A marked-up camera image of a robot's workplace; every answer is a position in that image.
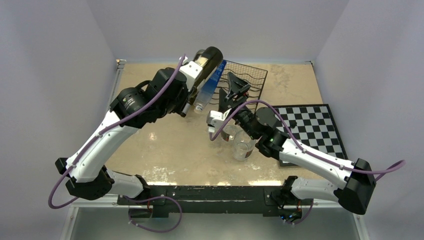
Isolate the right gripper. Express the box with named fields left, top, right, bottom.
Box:
left=217, top=71, right=259, bottom=140

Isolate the blue square glass bottle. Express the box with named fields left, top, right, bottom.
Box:
left=194, top=60, right=227, bottom=114

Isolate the black wire wine rack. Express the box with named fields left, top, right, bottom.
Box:
left=209, top=60, right=268, bottom=110

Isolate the clear bottle silver cap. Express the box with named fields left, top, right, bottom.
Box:
left=220, top=123, right=242, bottom=145

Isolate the dark brown glass bottle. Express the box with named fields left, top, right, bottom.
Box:
left=180, top=46, right=224, bottom=118

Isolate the clear bottle white cap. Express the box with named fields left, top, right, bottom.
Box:
left=232, top=130, right=256, bottom=162

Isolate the clear glass bottle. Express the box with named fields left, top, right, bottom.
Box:
left=193, top=49, right=205, bottom=62

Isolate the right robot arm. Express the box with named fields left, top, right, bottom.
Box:
left=207, top=72, right=377, bottom=215

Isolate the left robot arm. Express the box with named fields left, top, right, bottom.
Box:
left=55, top=62, right=203, bottom=205

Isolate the black chess piece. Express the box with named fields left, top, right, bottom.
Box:
left=289, top=120, right=297, bottom=129

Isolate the black white chessboard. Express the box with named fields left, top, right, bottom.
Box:
left=274, top=104, right=349, bottom=160

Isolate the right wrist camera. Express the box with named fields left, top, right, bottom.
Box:
left=206, top=108, right=232, bottom=134

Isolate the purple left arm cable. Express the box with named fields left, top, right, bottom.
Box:
left=48, top=53, right=187, bottom=210

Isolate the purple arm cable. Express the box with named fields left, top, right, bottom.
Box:
left=48, top=53, right=187, bottom=210
left=209, top=99, right=407, bottom=181

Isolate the aluminium table frame rail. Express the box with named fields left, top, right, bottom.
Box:
left=55, top=59, right=377, bottom=225

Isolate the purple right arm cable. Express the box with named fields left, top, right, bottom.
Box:
left=209, top=99, right=407, bottom=181

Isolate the black mounting base plate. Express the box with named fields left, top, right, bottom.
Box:
left=117, top=185, right=312, bottom=218

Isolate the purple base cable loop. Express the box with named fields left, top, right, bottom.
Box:
left=128, top=192, right=185, bottom=233

